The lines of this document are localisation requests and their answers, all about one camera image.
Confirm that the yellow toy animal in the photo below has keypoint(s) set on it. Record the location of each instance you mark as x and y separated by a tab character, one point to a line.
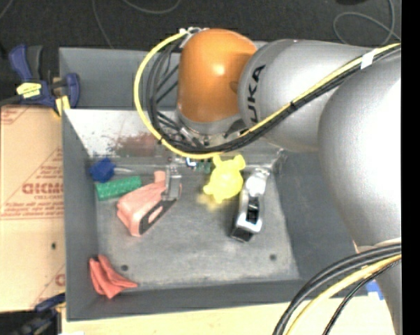
224	181

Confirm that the brown cardboard board red print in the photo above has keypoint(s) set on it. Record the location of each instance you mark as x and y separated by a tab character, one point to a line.
28	187

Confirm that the silver and black stapler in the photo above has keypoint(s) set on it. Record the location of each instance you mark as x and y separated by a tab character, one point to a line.
249	208

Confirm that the green ribbed cylinder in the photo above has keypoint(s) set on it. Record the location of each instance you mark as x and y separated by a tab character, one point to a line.
117	188

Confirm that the grey metal bin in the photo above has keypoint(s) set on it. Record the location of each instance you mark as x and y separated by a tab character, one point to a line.
203	243

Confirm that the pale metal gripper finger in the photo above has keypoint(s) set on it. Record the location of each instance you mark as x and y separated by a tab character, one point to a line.
176	185
169	180

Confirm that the red cloth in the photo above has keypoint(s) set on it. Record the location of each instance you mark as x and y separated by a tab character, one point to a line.
107	279

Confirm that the blue plastic toy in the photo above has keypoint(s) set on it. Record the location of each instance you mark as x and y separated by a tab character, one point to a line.
102	170

